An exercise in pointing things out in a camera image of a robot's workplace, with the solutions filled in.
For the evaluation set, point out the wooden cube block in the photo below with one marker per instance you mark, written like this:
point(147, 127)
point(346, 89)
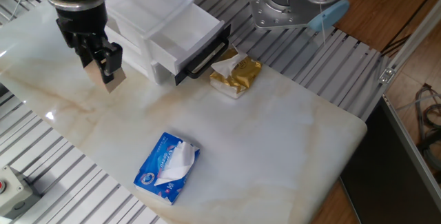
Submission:
point(117, 81)

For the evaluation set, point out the white marble slab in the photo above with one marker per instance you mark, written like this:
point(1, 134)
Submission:
point(241, 148)

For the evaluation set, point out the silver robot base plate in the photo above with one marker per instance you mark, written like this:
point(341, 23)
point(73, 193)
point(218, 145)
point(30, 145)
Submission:
point(265, 13)

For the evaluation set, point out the white drawer cabinet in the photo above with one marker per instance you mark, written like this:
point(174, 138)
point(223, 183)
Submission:
point(148, 3)

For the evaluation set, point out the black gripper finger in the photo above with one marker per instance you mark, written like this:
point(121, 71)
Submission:
point(112, 56)
point(85, 55)

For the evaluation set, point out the black flat panel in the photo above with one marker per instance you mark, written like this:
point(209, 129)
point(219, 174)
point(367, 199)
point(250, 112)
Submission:
point(386, 182)

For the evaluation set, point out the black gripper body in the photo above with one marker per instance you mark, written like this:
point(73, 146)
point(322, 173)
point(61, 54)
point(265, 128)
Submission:
point(82, 24)

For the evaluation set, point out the aluminium frame rail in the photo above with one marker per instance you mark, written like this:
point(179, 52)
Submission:
point(410, 141)
point(413, 34)

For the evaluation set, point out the blue tissue pack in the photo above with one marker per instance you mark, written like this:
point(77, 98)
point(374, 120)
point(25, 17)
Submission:
point(155, 169)

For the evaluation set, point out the emergency stop button box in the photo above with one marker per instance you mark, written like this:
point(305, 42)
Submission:
point(10, 189)

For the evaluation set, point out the gold tissue pack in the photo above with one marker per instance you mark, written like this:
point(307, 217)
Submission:
point(241, 76)

